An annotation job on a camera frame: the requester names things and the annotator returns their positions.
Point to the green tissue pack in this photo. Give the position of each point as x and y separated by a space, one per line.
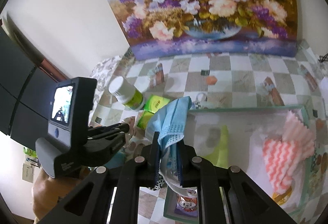
155 104
144 119

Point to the purple baby wipes pack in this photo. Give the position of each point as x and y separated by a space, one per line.
185 203

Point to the person's left forearm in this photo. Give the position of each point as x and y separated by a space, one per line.
46 193

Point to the dark cabinet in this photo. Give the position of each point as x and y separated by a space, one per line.
18 91

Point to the clear plastic storage box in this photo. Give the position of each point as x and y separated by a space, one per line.
246 126

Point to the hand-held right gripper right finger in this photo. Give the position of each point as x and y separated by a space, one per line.
182 162

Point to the blue face mask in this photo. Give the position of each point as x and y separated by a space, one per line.
170 119

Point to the yellow round packet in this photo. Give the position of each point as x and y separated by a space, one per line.
281 195

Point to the flower painting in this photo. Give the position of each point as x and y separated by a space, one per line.
205 4

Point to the white pill bottle green label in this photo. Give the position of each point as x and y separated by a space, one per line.
128 97

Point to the brown wooden trim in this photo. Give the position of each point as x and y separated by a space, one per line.
53 69

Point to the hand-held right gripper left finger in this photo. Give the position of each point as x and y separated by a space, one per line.
155 162

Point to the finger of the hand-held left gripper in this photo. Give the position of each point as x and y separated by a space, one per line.
110 146
112 128

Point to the grey floral tablecloth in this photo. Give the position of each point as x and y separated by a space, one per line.
105 70

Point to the checkered printed tablecloth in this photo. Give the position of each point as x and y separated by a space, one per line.
230 75

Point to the lime green cloth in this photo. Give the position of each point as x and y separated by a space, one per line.
221 147

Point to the pink white fluffy cloth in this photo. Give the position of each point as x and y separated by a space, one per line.
287 152

